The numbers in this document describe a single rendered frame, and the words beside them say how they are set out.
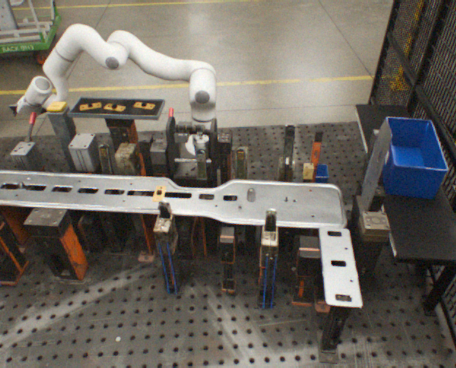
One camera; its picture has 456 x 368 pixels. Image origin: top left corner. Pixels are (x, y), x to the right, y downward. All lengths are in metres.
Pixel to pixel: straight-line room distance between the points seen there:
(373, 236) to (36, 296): 1.23
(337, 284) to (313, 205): 0.33
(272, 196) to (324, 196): 0.19
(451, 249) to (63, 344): 1.29
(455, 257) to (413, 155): 0.49
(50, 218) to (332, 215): 0.96
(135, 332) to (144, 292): 0.16
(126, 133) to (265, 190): 0.65
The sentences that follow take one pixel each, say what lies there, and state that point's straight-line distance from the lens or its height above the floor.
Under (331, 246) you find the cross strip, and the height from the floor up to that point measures 1.00.
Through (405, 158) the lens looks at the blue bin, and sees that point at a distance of 1.66.
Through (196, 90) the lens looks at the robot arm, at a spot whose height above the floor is 1.17.
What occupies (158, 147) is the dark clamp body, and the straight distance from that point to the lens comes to 1.56.
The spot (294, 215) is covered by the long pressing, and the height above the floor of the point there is 1.00.
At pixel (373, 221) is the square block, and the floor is 1.06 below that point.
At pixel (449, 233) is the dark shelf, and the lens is 1.42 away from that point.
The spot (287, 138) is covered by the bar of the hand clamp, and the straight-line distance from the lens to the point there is 1.43.
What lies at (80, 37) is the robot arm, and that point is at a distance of 1.79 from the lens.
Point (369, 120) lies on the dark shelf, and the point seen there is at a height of 1.03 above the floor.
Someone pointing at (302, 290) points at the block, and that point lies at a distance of 1.44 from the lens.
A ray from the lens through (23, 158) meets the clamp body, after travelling 1.76.
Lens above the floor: 1.98
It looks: 42 degrees down
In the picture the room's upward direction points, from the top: 2 degrees counter-clockwise
